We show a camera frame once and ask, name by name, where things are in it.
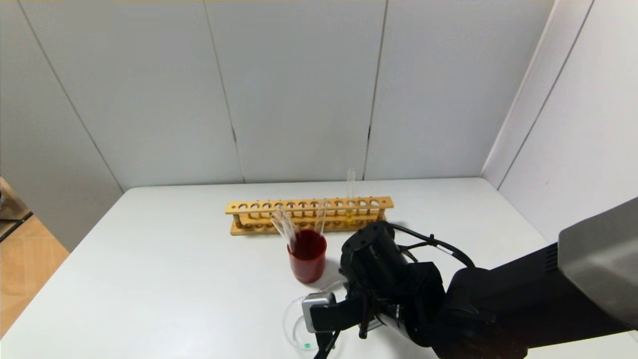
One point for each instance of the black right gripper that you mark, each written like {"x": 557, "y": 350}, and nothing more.
{"x": 379, "y": 279}

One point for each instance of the yellow pigment glass test tube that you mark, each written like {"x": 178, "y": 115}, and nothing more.
{"x": 349, "y": 217}

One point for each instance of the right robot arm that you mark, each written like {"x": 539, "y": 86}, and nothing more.
{"x": 523, "y": 299}

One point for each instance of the empty clear glass test tube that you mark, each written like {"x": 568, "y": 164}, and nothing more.
{"x": 320, "y": 217}
{"x": 289, "y": 225}
{"x": 281, "y": 228}

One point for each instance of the wooden test tube rack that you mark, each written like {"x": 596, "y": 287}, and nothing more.
{"x": 259, "y": 231}

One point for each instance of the dark red cup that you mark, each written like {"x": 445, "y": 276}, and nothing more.
{"x": 308, "y": 269}

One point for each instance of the clear glass beaker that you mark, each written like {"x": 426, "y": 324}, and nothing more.
{"x": 298, "y": 339}

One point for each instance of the black metal frame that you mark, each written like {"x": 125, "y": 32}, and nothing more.
{"x": 17, "y": 226}

